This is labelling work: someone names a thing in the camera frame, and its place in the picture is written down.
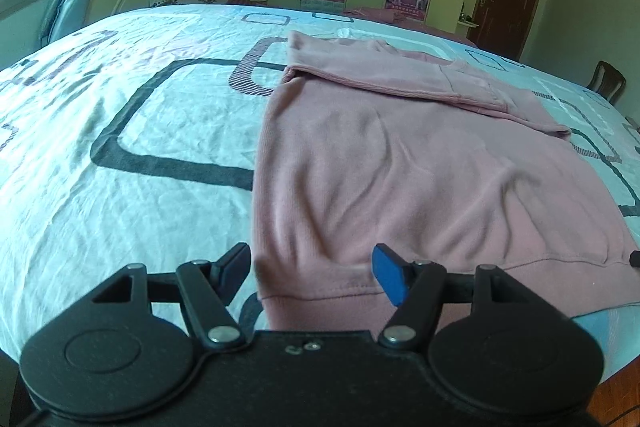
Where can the patterned light blue bed sheet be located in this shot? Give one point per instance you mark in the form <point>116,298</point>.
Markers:
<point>125,147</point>

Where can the wooden chair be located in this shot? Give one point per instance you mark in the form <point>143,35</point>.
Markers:
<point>606,79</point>

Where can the pink bed sheet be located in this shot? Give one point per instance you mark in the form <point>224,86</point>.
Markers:
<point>400,19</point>

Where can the pink sweatshirt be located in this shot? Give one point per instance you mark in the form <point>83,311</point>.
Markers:
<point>390,187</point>

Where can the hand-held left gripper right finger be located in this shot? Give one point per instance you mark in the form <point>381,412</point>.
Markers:
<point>390,274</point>

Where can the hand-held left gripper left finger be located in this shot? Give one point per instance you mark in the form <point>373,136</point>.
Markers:
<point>235,264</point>

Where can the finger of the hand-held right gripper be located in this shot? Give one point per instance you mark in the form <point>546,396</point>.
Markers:
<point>635,258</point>

